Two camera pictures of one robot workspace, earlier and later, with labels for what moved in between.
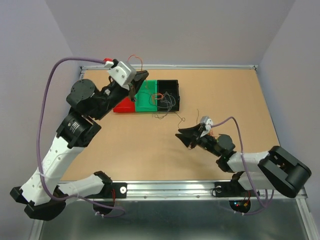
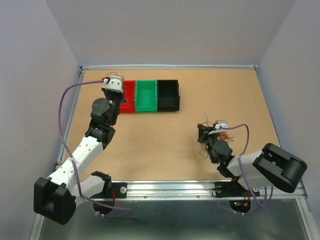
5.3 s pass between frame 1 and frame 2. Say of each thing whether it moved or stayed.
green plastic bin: stayed
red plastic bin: stayed
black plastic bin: stayed
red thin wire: moved
